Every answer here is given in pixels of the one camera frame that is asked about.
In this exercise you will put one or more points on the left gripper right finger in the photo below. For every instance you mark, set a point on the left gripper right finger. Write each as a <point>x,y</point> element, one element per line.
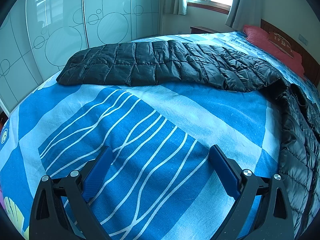
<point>261,209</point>

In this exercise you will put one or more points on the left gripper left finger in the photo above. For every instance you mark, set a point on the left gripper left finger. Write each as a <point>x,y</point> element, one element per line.
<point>48,218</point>

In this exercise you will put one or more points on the black quilted puffer jacket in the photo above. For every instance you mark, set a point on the black quilted puffer jacket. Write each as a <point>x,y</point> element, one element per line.
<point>154,63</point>

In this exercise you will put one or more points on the blue patterned bed sheet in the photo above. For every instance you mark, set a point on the blue patterned bed sheet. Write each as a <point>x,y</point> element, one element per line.
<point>161,184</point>

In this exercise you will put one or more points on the dark wooden headboard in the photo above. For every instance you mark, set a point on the dark wooden headboard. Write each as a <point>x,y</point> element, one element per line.
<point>311,66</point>

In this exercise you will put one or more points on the brown embroidered cushion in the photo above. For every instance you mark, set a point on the brown embroidered cushion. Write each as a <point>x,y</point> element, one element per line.
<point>281,43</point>

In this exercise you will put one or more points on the red pillow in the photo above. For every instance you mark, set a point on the red pillow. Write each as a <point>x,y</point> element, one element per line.
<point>259,38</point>

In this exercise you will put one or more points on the white sliding wardrobe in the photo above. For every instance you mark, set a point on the white sliding wardrobe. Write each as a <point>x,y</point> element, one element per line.
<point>39,36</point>

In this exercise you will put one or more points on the wooden nightstand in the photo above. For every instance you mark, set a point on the wooden nightstand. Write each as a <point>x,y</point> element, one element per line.
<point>202,30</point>

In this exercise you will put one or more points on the grey curtain beside headboard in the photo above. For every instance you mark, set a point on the grey curtain beside headboard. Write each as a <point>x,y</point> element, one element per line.
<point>244,12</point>

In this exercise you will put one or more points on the wall socket plate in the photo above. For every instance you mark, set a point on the wall socket plate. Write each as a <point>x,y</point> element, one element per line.
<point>303,39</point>

